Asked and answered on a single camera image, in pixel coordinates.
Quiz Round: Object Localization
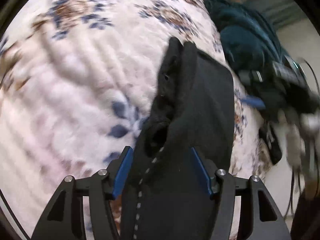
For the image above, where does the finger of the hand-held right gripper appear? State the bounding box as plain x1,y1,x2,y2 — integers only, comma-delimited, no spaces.
239,96,266,110
237,69,263,84

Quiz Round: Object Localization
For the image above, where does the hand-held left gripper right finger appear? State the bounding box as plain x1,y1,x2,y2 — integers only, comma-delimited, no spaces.
191,147,292,240

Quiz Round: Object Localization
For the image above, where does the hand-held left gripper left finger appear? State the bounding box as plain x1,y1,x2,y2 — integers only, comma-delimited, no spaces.
31,146,134,240

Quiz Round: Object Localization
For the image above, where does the dark grey striped sweater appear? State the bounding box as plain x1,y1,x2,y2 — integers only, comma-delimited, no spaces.
120,37,235,240

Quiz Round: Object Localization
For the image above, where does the teal plush blanket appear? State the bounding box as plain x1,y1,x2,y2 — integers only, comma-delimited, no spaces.
204,0,288,80

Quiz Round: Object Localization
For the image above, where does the grey-green curtain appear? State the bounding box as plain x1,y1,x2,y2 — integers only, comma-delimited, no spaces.
220,0,304,30

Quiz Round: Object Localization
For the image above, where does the floral checked blanket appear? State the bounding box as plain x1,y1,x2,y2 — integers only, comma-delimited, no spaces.
0,0,275,240

